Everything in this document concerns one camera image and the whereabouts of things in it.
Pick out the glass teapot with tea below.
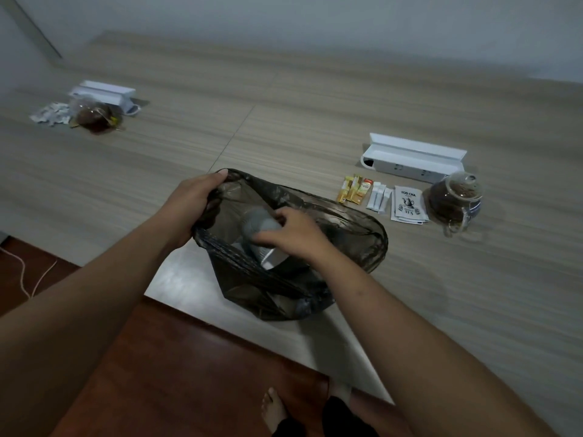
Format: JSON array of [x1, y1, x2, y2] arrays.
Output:
[[428, 171, 484, 237], [70, 97, 124, 135]]

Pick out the person's right forearm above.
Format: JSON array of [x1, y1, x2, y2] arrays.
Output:
[[311, 243, 558, 437]]

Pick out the white power strip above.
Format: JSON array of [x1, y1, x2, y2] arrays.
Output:
[[68, 80, 140, 117], [361, 133, 468, 184]]

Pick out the white tea packet teapot print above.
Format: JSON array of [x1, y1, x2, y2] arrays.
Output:
[[390, 185, 430, 224]]

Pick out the white cable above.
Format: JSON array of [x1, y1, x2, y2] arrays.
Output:
[[0, 245, 58, 299]]

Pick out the person's left hand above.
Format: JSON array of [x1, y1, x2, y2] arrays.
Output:
[[156, 170, 229, 252]]

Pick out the orange tea sachet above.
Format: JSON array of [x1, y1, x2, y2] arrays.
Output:
[[354, 178, 374, 207]]

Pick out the grey plastic cup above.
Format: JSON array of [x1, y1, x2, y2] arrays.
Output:
[[240, 206, 288, 270]]

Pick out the person's black trousers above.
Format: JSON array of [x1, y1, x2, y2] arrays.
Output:
[[272, 396, 380, 437]]

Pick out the person's right hand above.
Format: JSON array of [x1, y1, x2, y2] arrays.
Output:
[[256, 206, 337, 270]]

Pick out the person's bare foot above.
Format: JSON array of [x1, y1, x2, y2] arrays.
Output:
[[261, 387, 288, 435]]

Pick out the person's left forearm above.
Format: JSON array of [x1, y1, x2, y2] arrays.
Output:
[[0, 213, 188, 437]]

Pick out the pile of white sachets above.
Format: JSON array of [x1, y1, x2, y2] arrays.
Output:
[[29, 102, 73, 128]]

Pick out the black plastic bag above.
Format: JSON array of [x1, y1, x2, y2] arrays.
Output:
[[191, 168, 389, 322]]

